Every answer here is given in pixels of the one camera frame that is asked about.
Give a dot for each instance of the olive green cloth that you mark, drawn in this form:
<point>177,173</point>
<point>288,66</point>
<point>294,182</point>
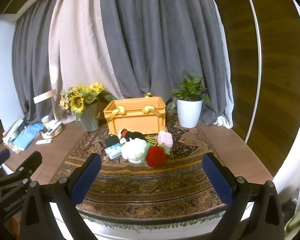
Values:
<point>296,223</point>

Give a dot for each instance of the black fabric pouch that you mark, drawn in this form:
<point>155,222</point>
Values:
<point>112,140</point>

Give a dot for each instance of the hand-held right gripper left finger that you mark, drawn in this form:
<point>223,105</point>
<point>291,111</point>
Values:
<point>87,177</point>

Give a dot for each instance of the white curved tube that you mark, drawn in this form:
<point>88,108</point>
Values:
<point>257,55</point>

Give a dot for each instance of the black plush toy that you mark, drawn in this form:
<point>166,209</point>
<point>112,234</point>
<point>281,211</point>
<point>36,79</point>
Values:
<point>132,135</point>

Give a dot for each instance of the sunflower bouquet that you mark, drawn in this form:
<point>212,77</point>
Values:
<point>80,98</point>

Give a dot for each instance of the narrow grey curtain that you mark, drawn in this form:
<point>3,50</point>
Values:
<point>32,67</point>

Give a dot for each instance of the grey ribbed vase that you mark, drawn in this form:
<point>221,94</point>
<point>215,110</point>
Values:
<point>90,120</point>

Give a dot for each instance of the blue tissue packet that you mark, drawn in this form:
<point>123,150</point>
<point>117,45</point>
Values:
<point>113,152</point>

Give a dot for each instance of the yellow striped cloth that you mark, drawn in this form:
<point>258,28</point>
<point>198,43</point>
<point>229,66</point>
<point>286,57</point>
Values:
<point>151,140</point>

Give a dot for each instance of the white sheer curtain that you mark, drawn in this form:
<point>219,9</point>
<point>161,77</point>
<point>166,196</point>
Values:
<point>225,121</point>

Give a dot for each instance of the pink towel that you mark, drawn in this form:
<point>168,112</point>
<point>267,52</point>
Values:
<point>165,138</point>

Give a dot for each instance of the white remote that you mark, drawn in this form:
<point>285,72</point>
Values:
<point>43,142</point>

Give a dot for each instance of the orange plastic crate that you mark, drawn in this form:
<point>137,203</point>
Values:
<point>137,120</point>

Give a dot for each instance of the white fluffy plush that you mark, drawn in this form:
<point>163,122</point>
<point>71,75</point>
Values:
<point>133,148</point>

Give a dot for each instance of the red strawberry plush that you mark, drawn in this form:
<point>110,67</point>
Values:
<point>156,156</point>

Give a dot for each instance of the patterned brown rug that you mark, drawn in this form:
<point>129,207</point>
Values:
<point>150,182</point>

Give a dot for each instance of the wide grey curtain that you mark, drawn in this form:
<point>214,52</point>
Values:
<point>160,42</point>

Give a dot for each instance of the beige curtain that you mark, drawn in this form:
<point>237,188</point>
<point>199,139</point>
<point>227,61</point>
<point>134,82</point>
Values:
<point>77,55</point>

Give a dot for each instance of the round white device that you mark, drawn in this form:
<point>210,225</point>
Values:
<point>52,130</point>

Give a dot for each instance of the white ribbed plant pot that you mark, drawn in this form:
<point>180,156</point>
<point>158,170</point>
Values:
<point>189,113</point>

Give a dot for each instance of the light green leaf plush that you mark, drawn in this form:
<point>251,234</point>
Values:
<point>166,149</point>

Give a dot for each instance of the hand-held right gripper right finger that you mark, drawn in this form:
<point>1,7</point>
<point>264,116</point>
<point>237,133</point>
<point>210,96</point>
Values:
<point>216,177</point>

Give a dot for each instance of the green potted plant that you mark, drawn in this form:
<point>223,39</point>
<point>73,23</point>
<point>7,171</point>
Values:
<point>190,90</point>

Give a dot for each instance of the blue cloth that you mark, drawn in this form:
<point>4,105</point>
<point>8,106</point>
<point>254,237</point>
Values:
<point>27,136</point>

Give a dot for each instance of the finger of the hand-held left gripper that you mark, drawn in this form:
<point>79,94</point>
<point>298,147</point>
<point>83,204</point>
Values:
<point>32,161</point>
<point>1,156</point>

